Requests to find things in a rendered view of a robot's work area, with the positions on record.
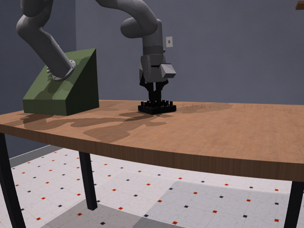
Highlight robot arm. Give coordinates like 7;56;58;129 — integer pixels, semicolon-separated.
16;0;176;81

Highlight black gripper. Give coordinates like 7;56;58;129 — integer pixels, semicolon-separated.
139;54;169;102

